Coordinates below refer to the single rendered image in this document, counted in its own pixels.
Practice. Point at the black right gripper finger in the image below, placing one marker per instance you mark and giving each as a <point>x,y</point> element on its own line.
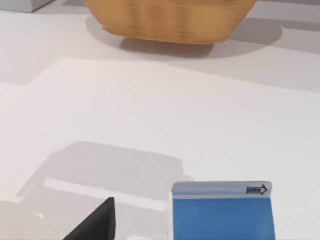
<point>100,222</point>

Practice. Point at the blue and white carton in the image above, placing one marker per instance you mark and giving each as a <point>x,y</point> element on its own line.
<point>222,215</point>

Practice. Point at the woven wooden basket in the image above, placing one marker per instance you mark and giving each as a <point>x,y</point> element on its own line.
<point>170,17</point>

